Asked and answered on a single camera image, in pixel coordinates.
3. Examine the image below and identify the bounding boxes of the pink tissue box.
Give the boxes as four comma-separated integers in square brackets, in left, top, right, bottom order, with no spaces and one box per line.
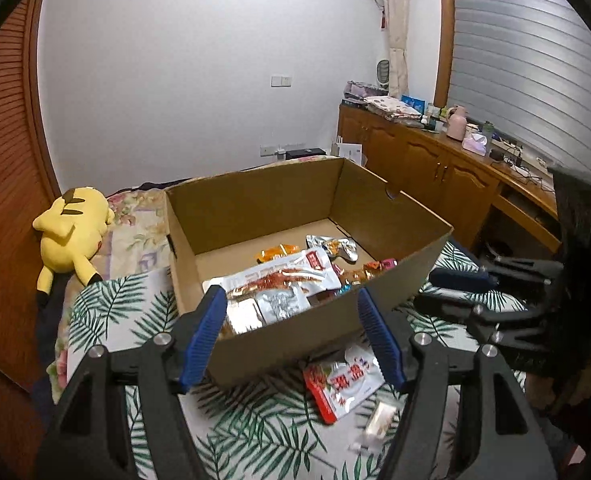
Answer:
[461,132,489,156]

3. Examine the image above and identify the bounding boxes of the white papers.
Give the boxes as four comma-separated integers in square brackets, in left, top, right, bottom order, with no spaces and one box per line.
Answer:
[331,141,364,166]

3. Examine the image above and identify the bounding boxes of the white fan heater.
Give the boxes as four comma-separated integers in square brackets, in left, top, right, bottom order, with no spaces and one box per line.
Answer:
[375,52,394,97]

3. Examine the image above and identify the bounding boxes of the small clear snack packet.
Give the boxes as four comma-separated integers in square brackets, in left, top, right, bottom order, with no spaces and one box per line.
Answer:
[349,399,402,454]

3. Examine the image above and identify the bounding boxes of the wooden window frame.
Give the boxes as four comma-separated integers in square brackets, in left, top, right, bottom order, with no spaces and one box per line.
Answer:
[434,0,457,107]

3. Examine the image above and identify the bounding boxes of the leaf-print blanket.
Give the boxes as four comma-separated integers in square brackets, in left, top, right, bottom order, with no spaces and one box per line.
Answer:
[65,255,526,480]

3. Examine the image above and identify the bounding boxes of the wooden louvered wardrobe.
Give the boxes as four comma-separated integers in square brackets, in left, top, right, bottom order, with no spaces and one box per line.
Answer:
[0,0,63,391]

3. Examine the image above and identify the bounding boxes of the orange and silver snack packet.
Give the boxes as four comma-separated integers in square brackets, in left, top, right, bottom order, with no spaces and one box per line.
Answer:
[255,242,302,264]

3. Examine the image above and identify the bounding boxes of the yellow plush toy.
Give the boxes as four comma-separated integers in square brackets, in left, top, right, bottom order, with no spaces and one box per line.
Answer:
[32,186,116,308]

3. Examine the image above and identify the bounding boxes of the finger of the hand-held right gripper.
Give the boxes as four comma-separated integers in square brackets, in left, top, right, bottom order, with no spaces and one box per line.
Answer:
[428,255,565,293]
[413,291,556,361]

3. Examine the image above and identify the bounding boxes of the red and white snack packet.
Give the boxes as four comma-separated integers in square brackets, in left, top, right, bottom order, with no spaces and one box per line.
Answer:
[303,342,387,424]

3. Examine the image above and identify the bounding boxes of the dark blue bed sheet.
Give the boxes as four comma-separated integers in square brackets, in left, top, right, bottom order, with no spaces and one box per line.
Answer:
[29,280,76,411]

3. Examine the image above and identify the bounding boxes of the flat silver snack packet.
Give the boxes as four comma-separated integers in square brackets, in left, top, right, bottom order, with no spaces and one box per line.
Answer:
[254,287,312,324]

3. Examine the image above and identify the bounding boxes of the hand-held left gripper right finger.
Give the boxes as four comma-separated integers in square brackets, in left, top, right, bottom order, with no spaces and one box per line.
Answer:
[357,286,559,480]

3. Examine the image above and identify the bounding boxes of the white shrimp-print snack packet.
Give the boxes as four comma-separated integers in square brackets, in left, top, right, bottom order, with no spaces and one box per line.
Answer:
[202,249,342,312]

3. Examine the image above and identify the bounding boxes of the person's right hand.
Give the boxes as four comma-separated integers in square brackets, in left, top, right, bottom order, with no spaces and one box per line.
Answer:
[523,362,591,416]

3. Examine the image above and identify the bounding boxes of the beige curtain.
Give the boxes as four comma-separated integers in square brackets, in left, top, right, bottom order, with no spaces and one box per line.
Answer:
[380,0,411,97]

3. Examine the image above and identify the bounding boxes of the floral folded cloth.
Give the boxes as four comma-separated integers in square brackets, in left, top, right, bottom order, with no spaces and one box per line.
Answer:
[364,95,424,124]

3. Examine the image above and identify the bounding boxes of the grey folded cloth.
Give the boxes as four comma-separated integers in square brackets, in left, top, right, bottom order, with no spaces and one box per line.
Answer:
[344,80,389,104]

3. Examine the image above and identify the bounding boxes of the cardboard box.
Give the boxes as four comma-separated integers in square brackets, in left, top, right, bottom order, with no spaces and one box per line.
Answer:
[164,156,455,388]

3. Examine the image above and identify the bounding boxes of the pink kettle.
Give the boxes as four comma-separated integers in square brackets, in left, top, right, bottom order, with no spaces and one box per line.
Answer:
[446,105,469,141]

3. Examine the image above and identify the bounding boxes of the crumpled silver snack packet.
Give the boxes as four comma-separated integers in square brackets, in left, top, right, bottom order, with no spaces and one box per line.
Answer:
[305,234,361,264]

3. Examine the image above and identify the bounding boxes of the grey window blind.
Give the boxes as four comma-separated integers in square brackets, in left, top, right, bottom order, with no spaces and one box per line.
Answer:
[448,0,591,171]

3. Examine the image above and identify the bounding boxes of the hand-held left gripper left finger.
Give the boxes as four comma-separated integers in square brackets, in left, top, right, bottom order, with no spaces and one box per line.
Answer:
[35,284,229,480]

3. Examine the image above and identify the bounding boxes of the wooden cabinet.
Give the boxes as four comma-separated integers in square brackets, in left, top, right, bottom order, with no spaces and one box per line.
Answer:
[338,102,563,261]

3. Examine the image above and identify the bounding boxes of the floral blanket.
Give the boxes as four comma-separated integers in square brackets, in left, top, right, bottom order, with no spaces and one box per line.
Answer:
[48,187,196,401]

